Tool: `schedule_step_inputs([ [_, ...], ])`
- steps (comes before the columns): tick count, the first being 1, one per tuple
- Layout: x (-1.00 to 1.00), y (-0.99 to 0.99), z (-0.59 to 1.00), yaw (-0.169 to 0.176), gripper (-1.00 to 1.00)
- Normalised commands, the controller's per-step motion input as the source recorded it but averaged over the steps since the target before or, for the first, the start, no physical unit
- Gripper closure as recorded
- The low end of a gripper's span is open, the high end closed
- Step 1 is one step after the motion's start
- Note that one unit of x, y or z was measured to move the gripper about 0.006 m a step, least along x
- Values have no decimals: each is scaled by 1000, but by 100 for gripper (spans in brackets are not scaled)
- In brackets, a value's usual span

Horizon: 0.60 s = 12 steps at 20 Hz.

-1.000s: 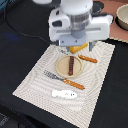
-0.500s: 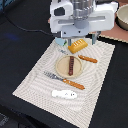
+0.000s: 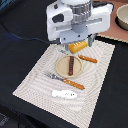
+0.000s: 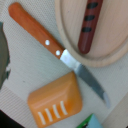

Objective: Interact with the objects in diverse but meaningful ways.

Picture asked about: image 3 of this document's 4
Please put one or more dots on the white toy fish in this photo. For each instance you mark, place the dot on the white toy fish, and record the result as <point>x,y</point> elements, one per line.
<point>66,94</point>

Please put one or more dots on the red toy sausage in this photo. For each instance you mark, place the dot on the red toy sausage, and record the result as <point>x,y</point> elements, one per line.
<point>71,63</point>

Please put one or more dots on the wooden handled fork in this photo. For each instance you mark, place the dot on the wooden handled fork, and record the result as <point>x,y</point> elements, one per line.
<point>69,82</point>

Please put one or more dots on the wooden handled knife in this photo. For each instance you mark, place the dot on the wooden handled knife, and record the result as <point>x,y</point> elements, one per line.
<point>67,57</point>

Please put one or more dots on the yellow bread loaf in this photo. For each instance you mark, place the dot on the yellow bread loaf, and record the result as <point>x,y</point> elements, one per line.
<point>75,47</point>

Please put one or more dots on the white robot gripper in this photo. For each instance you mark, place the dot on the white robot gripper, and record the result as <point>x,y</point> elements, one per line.
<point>70,21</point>

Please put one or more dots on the beige woven placemat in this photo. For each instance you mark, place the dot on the beige woven placemat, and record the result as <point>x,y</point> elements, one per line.
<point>37,88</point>

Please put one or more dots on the tan round plate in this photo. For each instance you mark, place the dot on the tan round plate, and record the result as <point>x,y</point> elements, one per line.
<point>62,67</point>

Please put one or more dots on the cream bowl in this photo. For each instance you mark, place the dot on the cream bowl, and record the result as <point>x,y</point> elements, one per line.
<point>122,15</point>

